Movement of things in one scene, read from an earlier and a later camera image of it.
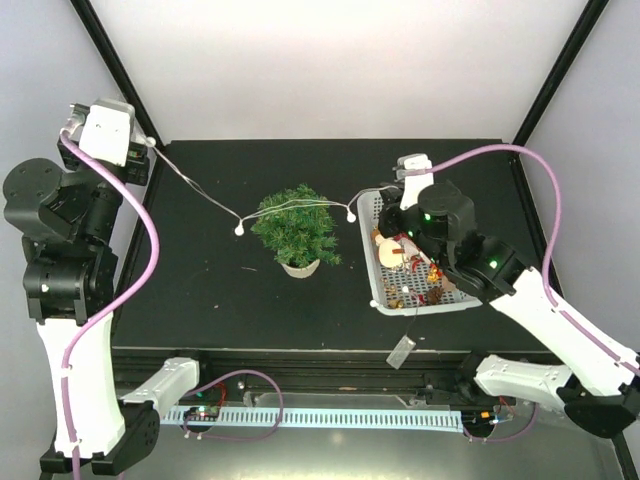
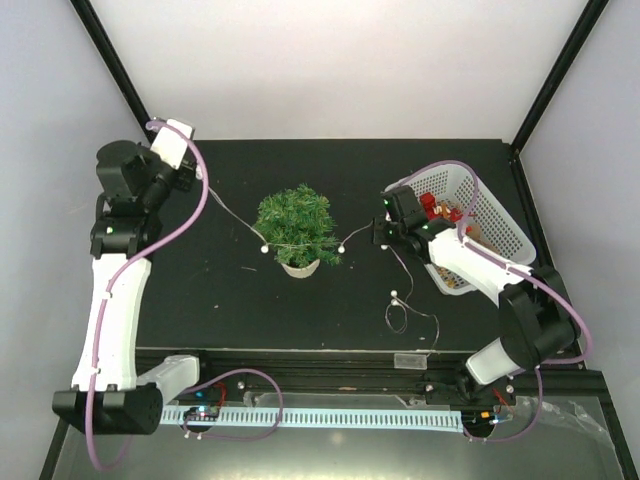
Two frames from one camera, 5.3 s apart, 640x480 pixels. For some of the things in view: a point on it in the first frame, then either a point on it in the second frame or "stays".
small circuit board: [201, 413] stays
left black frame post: [118, 70] stays
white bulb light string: [405, 345] to [401, 305]
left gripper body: [139, 158] to [189, 166]
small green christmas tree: [299, 226] stays
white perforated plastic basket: [423, 284] to [453, 193]
